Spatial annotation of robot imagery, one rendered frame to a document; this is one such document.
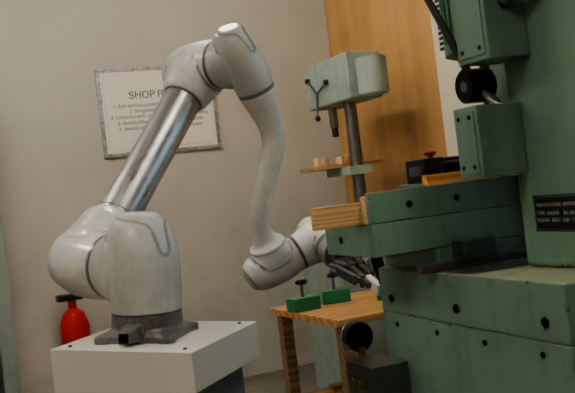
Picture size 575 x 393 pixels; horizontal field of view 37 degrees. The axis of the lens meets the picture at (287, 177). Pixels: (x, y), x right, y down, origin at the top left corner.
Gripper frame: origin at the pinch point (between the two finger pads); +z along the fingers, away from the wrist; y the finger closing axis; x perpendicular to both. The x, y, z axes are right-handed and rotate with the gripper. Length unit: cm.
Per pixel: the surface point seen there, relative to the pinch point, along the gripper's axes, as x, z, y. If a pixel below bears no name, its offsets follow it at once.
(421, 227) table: -35, 46, -17
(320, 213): -38, 42, -35
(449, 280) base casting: -28, 56, -16
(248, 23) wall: -24, -282, 68
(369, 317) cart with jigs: 43, -59, 31
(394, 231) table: -35, 47, -22
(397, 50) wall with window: -19, -206, 121
